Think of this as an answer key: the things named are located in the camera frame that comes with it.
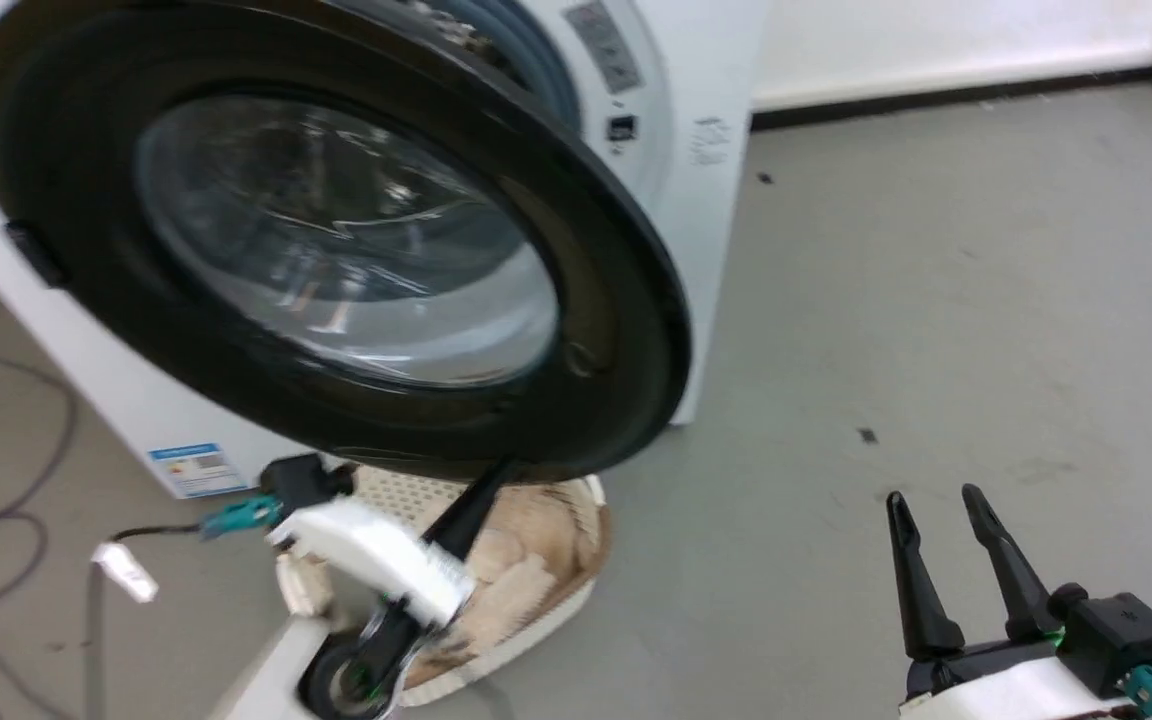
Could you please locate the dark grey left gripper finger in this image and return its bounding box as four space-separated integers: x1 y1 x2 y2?
422 458 519 563

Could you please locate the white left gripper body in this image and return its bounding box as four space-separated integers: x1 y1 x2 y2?
266 496 475 627

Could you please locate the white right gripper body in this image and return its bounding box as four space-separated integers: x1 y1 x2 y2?
898 638 1139 720

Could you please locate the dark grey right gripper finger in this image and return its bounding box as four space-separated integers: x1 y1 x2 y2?
961 483 1064 643
885 491 966 662

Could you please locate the black round glass washer door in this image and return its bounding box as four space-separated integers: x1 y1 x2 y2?
0 0 693 487

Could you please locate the white washing machine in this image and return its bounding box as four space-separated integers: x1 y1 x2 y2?
0 0 773 501

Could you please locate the white perforated laundry basket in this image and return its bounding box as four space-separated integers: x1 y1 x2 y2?
276 464 613 707

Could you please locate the beige fluffy cloth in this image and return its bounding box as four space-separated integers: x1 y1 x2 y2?
404 482 605 689

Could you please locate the blue white energy label sticker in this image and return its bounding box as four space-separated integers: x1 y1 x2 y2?
147 441 249 500

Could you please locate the teal left cable connector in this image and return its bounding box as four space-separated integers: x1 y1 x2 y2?
200 496 285 541

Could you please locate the thin black cable with white tag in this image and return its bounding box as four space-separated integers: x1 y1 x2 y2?
86 524 209 720

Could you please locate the grey floor cable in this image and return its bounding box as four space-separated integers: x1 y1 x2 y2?
0 328 79 720

